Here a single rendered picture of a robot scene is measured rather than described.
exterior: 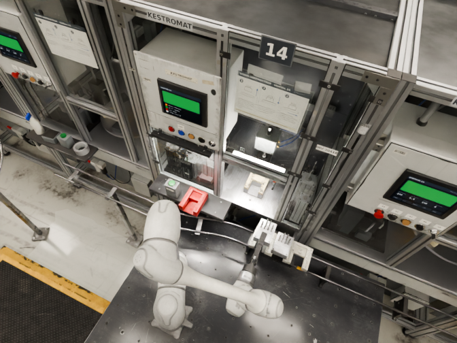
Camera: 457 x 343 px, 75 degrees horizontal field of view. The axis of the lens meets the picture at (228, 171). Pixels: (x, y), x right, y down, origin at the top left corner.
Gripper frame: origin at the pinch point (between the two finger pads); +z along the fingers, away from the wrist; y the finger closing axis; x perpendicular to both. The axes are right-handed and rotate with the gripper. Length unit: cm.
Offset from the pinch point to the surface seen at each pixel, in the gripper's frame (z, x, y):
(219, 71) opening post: 28, 38, 80
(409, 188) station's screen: 23, -47, 57
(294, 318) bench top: -24, -34, -34
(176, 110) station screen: 22, 59, 54
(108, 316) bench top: -68, 65, -31
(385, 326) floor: 14, -113, -105
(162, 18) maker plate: 29, 63, 95
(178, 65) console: 26, 57, 77
